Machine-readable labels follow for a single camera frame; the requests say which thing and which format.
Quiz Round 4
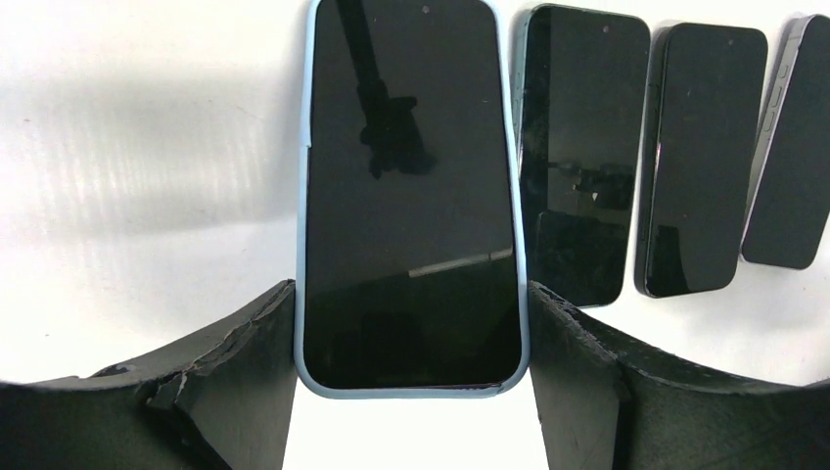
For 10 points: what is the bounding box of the teal phone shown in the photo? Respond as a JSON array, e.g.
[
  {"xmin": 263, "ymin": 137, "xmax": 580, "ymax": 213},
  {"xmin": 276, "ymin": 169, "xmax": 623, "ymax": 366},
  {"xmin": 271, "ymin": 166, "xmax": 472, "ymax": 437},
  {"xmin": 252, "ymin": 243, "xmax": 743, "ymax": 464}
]
[{"xmin": 514, "ymin": 4, "xmax": 651, "ymax": 307}]

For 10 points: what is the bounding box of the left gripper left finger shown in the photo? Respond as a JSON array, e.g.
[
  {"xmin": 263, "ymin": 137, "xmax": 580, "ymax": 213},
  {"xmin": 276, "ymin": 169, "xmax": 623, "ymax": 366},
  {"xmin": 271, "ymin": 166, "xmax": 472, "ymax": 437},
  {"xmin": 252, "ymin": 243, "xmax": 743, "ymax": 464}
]
[{"xmin": 1, "ymin": 280, "xmax": 297, "ymax": 469}]

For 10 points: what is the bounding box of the blue-cased phone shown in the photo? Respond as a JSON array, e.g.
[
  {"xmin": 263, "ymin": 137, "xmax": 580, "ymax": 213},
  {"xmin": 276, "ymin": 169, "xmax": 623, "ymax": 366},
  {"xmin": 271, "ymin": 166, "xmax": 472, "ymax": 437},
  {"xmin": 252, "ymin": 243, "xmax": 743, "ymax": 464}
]
[{"xmin": 294, "ymin": 1, "xmax": 530, "ymax": 400}]

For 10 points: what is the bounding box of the black phone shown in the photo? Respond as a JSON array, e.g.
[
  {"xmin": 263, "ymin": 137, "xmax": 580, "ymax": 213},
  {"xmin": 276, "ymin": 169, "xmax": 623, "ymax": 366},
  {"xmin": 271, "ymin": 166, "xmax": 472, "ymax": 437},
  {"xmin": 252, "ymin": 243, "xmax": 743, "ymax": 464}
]
[
  {"xmin": 741, "ymin": 14, "xmax": 829, "ymax": 270},
  {"xmin": 634, "ymin": 23, "xmax": 768, "ymax": 298}
]

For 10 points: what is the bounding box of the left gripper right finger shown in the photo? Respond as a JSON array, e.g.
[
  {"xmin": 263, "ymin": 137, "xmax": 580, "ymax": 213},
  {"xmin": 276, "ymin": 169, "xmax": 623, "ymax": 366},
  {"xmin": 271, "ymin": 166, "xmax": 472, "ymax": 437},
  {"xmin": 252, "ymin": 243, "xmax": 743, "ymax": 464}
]
[{"xmin": 529, "ymin": 282, "xmax": 829, "ymax": 469}]

